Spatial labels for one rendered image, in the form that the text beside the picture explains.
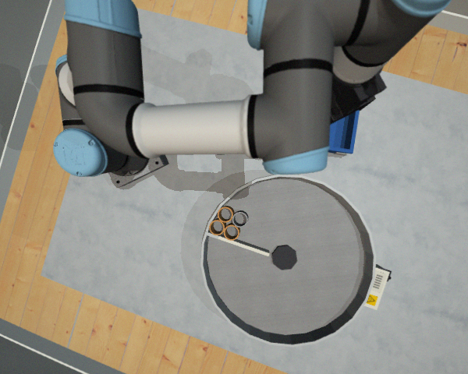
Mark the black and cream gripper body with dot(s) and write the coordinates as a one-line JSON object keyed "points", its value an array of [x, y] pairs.
{"points": [[344, 100]]}

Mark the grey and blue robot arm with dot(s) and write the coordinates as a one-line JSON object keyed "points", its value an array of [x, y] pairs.
{"points": [[287, 126]]}

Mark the grey round turntable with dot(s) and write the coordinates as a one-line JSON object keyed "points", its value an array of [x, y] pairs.
{"points": [[317, 271]]}

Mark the bronze bushing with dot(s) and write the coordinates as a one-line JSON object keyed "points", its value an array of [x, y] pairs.
{"points": [[213, 231], [220, 215], [229, 237]]}

